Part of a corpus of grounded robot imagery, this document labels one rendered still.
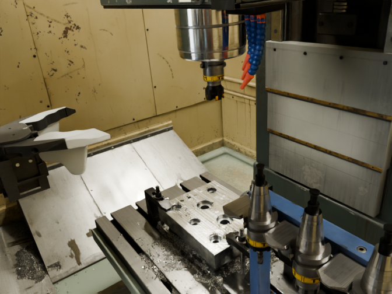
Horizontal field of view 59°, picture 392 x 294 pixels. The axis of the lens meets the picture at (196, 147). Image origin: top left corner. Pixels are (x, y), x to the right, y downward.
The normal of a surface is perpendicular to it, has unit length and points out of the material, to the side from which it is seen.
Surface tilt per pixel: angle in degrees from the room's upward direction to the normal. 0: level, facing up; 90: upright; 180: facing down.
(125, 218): 0
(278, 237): 0
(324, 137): 90
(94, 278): 0
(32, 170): 90
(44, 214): 24
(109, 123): 90
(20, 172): 90
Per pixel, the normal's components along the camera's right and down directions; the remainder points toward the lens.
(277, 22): -0.81, 0.31
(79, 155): 0.04, 0.42
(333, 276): -0.08, -0.90
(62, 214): 0.17, -0.70
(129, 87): 0.58, 0.30
